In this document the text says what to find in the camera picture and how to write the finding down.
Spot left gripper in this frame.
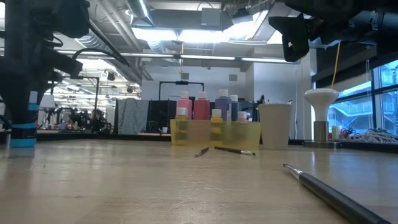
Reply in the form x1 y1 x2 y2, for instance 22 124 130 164
0 40 63 126

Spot small blue paint bottle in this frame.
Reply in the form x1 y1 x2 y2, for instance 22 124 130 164
9 90 40 149

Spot large grey paint bottle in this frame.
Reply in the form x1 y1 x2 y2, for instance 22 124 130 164
229 95 243 122

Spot large blue paint bottle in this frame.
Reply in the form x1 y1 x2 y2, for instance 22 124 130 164
215 89 233 123

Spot small yellow paint bottle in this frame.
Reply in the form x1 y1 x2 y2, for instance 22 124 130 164
210 108 223 146

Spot large red paint bottle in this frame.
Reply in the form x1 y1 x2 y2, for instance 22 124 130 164
193 91 211 122

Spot large pink paint bottle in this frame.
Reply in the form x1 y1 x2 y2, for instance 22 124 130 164
176 91 193 125

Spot white background lampshade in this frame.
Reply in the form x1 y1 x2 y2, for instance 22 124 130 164
39 94 57 109

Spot white dome table lamp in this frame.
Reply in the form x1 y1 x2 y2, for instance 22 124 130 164
303 88 342 149

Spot person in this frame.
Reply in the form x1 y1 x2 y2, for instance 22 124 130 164
90 108 108 131

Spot black monitor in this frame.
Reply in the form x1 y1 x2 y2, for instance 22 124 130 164
241 100 259 121

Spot beige plastic cup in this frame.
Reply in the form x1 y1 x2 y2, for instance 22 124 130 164
257 103 293 149

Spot large glass window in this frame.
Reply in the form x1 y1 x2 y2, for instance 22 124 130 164
335 60 398 138

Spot yellow translucent plastic bin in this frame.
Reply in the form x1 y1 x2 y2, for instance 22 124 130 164
170 119 261 149

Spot grey cloth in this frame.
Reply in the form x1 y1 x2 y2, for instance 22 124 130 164
116 98 150 135

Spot yellow hanging power cord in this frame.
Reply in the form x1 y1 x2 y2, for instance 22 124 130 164
331 42 341 90

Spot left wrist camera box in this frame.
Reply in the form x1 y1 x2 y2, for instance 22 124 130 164
40 46 84 80

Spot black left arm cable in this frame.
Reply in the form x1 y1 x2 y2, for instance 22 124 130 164
71 47 130 67
88 21 131 68

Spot black table frame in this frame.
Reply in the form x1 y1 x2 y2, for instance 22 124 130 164
0 129 398 154

